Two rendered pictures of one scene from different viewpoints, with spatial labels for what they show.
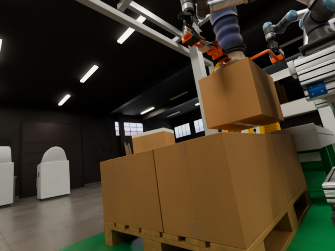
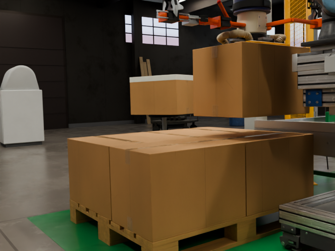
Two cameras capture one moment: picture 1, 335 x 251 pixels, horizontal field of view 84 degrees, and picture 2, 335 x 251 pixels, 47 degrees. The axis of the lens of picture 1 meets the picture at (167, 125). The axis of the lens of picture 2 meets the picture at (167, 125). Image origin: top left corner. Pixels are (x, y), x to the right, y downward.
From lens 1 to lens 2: 118 cm
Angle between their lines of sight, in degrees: 20
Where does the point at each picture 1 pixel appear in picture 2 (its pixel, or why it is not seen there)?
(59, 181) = (28, 120)
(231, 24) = not seen: outside the picture
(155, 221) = (107, 210)
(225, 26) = not seen: outside the picture
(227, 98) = (216, 86)
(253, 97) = (238, 95)
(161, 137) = (171, 88)
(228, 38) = not seen: outside the picture
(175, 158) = (122, 162)
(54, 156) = (19, 81)
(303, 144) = (326, 148)
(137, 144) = (137, 93)
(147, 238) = (100, 222)
